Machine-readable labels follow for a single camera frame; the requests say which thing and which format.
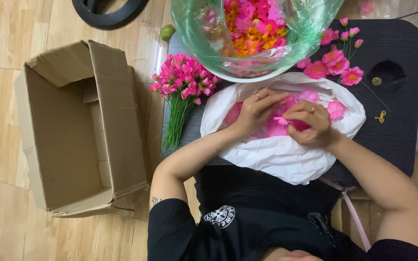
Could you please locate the person's right hand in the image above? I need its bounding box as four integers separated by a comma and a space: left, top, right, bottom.
282, 100, 335, 148

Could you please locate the person's left hand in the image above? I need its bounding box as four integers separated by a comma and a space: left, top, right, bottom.
231, 88, 290, 137

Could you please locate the heap of pink fabric petals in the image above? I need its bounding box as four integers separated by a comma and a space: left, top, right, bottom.
224, 89, 347, 139

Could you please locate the white plastic bag of petals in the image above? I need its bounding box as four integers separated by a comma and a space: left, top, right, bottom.
200, 72, 366, 186

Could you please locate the pink flower spray with buds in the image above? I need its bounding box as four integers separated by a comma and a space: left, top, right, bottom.
295, 17, 392, 113

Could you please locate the heap of pink orange flowers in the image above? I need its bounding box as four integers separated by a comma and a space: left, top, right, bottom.
223, 0, 289, 58

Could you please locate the black lap table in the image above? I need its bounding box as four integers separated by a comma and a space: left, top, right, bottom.
161, 19, 418, 188

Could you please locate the bunch of pink flower stems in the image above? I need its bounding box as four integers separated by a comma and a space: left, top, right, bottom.
149, 53, 222, 153

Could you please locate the green plastic bag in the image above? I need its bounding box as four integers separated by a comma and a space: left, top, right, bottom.
170, 0, 345, 79

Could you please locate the person's black shirt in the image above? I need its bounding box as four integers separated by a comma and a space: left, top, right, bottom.
147, 165, 418, 261

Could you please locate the green fruit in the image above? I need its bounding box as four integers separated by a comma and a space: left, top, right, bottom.
160, 24, 176, 42

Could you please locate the black round base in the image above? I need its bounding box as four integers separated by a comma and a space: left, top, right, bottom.
71, 0, 150, 30

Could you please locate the open cardboard box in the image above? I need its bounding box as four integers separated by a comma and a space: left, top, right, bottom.
15, 39, 150, 218

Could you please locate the pink ribbon strap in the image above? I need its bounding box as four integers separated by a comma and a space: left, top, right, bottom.
319, 177, 372, 252

